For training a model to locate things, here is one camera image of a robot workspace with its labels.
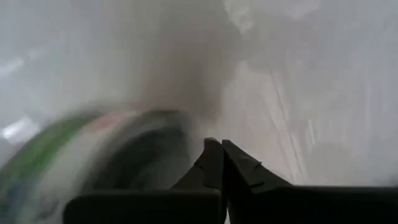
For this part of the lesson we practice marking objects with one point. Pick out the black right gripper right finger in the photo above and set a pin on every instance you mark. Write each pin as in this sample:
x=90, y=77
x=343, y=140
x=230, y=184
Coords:
x=295, y=205

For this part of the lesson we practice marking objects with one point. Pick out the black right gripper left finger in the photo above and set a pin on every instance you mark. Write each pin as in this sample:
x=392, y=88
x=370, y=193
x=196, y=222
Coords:
x=155, y=208

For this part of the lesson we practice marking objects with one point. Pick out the green label can silver lid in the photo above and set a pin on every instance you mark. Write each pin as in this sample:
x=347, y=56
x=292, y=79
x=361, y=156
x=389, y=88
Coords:
x=62, y=161

